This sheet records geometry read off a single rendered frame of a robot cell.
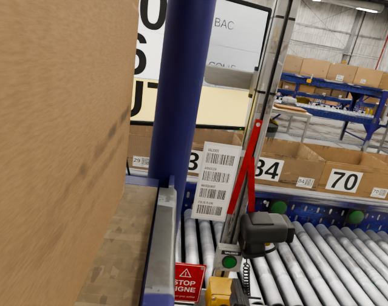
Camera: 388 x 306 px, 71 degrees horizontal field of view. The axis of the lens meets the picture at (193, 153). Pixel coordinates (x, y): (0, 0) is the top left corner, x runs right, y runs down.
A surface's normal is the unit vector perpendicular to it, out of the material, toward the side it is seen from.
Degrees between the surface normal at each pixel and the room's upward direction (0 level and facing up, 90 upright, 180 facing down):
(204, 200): 90
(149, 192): 0
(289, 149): 90
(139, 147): 90
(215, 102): 86
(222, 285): 0
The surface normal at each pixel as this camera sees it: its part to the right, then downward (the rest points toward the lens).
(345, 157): 0.04, 0.33
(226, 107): 0.40, 0.30
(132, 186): 0.16, -0.93
